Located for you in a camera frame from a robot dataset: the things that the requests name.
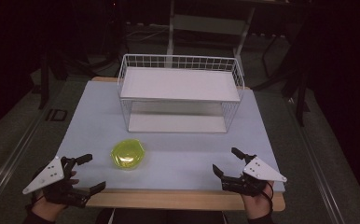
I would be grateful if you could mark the pale blue table mat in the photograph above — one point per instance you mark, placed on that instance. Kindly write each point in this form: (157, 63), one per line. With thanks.
(181, 169)

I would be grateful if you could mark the person's dark clothing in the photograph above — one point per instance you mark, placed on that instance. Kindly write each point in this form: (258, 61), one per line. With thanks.
(168, 218)

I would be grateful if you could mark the person's right hand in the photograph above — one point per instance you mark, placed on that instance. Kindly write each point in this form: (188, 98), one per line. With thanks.
(257, 205)

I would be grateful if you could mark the white metal frame stand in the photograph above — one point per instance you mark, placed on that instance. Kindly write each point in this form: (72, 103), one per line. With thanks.
(170, 31)

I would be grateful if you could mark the person's left hand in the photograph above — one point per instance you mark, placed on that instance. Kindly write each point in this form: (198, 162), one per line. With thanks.
(49, 209)

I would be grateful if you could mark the black floor label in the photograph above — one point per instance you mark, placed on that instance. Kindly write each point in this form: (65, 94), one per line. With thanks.
(56, 115)

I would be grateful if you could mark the black metal stand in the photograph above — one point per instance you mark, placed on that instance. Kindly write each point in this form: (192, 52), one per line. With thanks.
(44, 87)

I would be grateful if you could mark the yellow-green plastic plate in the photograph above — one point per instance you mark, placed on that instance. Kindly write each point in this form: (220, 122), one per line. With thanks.
(127, 154)

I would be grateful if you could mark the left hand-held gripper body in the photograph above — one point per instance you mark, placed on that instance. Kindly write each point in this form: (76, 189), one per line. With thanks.
(52, 174)

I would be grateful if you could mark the metal floor rail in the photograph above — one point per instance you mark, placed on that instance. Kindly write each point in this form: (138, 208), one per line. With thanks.
(318, 161)
(10, 155)

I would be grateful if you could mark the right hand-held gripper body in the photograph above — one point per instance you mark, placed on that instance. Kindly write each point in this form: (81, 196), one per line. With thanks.
(259, 170)

